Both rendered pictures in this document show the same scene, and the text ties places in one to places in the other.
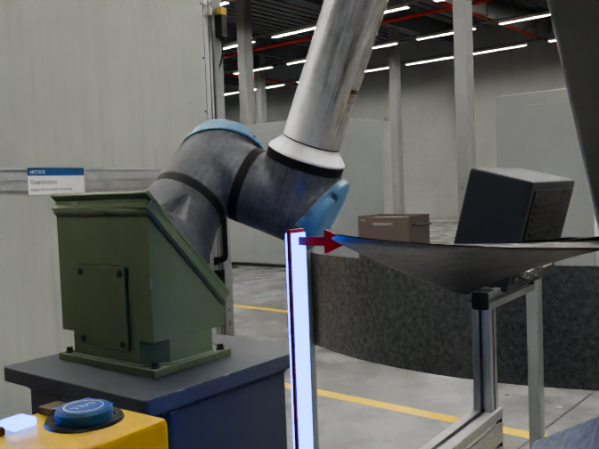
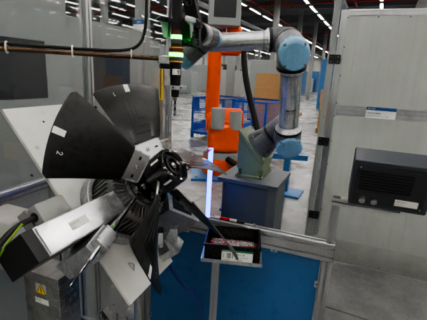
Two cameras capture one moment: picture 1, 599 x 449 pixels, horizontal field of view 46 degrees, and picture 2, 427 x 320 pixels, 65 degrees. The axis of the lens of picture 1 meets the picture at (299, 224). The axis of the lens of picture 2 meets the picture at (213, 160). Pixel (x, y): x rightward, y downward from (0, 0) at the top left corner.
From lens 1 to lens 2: 1.43 m
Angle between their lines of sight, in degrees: 75
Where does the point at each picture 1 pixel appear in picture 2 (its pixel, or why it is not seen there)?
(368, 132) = not seen: outside the picture
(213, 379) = (237, 180)
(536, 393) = not seen: outside the picture
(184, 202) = (260, 134)
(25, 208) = (362, 122)
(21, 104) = (370, 81)
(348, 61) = (281, 101)
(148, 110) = not seen: outside the picture
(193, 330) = (250, 169)
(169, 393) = (223, 178)
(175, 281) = (245, 154)
